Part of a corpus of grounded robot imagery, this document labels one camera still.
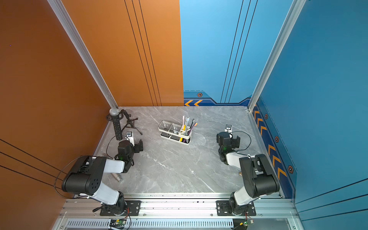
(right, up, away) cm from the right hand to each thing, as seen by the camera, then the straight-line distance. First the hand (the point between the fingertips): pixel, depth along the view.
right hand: (230, 135), depth 94 cm
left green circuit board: (-63, -42, -22) cm, 79 cm away
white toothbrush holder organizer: (-36, +2, -7) cm, 37 cm away
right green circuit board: (+1, -41, -24) cm, 48 cm away
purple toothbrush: (-23, +7, -4) cm, 25 cm away
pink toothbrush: (-31, +6, 0) cm, 32 cm away
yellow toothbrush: (-31, +4, 0) cm, 31 cm away
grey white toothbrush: (-30, +10, -2) cm, 32 cm away
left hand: (-64, -2, +1) cm, 64 cm away
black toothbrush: (-25, +9, -3) cm, 26 cm away
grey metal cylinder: (-69, -23, -12) cm, 74 cm away
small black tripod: (-69, +8, +7) cm, 70 cm away
